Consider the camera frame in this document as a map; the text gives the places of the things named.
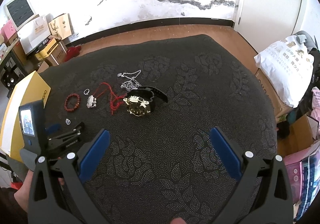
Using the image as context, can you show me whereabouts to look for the red bead bracelet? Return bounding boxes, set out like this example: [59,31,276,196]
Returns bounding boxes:
[64,93,81,113]

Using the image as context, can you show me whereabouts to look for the white silver pendant charm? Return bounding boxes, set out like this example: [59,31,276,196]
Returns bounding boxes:
[86,95,97,108]

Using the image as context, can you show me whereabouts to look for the red cord necklace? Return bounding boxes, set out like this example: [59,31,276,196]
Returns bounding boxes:
[93,82,128,115]

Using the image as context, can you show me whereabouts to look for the silver chain necklace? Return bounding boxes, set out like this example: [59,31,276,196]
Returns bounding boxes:
[117,69,142,91]

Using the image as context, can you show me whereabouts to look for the black and gold wristwatch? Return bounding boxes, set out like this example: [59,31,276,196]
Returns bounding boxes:
[123,86,168,117]

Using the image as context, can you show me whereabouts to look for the person's left hand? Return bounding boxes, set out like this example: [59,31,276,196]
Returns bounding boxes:
[14,170,34,212]

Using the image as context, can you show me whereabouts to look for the yellow white storage box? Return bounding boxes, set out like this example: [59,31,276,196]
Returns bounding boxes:
[1,71,51,162]

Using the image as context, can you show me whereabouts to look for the black speaker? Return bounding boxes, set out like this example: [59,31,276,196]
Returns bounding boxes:
[1,71,18,90]

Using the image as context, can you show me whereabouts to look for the pink packaged goods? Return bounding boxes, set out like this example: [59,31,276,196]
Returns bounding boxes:
[284,141,319,222]

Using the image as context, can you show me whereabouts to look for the black desk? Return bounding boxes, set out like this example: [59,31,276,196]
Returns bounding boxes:
[1,37,28,83]

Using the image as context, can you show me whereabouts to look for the brown cardboard box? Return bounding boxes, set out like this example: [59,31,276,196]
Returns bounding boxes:
[255,69,292,123]
[44,42,67,67]

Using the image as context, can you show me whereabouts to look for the yellow cardboard box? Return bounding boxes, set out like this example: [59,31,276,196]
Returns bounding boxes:
[35,38,59,61]

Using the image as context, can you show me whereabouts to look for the red cloth on floor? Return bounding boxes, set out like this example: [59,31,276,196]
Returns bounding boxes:
[64,46,81,62]

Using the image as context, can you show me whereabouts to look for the brown cardboard box right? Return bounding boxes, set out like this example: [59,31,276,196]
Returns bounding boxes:
[255,69,292,123]

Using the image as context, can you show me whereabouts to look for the pink box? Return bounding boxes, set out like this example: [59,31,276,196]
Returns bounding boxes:
[1,20,16,42]

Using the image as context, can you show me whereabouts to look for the beige paper gift bag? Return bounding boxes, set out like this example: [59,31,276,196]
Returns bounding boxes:
[48,13,72,40]

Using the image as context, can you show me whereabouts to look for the framed dark board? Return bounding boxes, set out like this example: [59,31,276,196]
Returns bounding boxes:
[5,0,36,31]

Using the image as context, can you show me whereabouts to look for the black patterned table cloth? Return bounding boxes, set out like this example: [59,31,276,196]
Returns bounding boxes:
[41,35,277,223]

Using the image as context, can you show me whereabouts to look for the white printed plastic bag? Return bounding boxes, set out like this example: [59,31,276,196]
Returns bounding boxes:
[254,31,316,108]

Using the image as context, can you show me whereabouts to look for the white door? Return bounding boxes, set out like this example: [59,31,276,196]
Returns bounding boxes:
[235,0,301,53]

